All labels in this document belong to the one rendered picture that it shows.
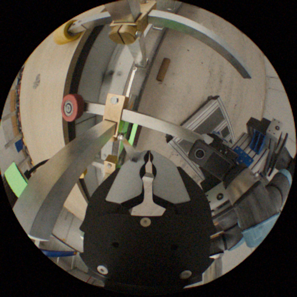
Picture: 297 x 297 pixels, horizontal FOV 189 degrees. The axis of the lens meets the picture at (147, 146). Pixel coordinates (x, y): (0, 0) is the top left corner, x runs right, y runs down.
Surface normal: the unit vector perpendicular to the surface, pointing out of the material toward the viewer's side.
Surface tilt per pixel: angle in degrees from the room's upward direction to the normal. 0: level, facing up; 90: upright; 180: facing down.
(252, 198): 92
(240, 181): 91
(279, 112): 90
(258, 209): 91
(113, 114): 0
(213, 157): 32
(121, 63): 0
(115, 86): 0
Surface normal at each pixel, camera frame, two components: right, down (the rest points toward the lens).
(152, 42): -0.03, 0.48
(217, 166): -0.52, 0.23
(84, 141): 0.29, -0.83
